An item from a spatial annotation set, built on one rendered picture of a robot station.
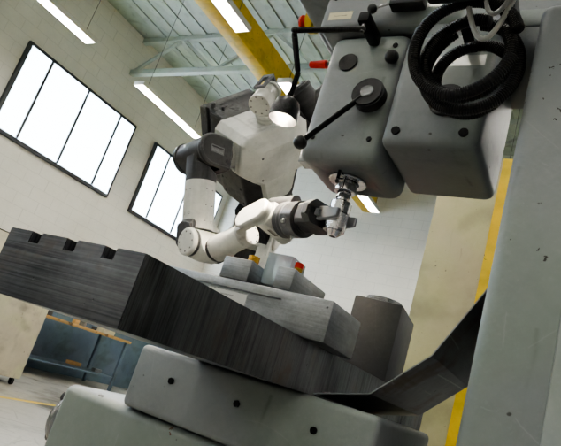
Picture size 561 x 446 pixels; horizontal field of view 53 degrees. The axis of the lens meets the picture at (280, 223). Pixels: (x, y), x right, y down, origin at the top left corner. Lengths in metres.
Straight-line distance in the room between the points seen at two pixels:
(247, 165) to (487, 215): 1.65
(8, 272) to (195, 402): 0.46
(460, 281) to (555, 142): 2.05
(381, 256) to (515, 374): 10.40
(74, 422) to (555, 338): 0.89
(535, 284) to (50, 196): 9.43
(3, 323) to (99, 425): 6.05
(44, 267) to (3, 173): 8.82
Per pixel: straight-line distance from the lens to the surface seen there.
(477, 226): 3.02
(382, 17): 1.32
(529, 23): 1.22
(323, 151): 1.19
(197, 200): 1.57
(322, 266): 11.54
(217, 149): 1.62
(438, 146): 1.10
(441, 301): 2.92
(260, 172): 1.69
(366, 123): 1.19
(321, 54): 9.77
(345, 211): 1.21
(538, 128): 0.94
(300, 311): 0.93
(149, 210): 11.36
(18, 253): 0.73
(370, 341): 1.38
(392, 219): 11.41
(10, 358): 7.35
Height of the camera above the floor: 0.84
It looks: 16 degrees up
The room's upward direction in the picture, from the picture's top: 18 degrees clockwise
